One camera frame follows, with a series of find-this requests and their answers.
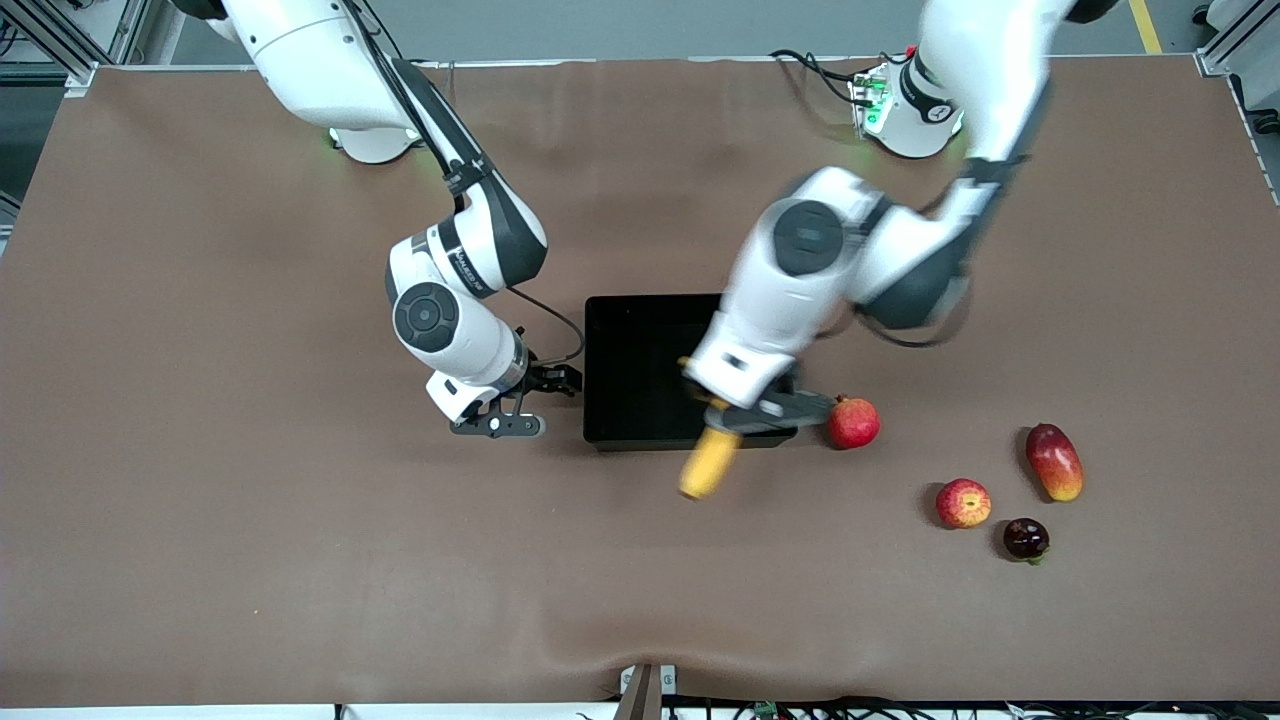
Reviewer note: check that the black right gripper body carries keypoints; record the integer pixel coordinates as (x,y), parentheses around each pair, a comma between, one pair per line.
(546,380)

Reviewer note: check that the aluminium frame with white bracket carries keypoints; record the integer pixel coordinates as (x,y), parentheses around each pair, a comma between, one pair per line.
(50,35)

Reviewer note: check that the brown table cover sheet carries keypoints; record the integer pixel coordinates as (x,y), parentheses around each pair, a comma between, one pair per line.
(400,550)

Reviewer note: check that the grey metal table bracket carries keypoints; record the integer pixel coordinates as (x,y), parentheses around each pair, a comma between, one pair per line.
(645,690)

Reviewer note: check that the black rectangular plastic box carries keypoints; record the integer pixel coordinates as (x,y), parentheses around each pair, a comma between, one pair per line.
(640,380)

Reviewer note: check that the dark purple plum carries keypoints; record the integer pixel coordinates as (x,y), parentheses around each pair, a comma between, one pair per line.
(1025,538)

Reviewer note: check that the red pomegranate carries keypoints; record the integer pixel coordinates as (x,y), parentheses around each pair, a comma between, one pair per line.
(855,424)

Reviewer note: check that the red yellow apple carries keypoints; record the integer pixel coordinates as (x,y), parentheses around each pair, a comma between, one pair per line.
(963,503)

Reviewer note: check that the red yellow mango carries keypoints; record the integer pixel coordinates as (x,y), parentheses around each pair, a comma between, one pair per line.
(1055,465)

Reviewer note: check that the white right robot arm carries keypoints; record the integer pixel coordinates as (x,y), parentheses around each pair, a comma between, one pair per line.
(300,60)

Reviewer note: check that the yellow banana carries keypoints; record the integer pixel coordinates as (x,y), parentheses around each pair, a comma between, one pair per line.
(710,465)

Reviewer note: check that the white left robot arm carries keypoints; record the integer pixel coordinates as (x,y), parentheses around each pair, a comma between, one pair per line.
(980,60)

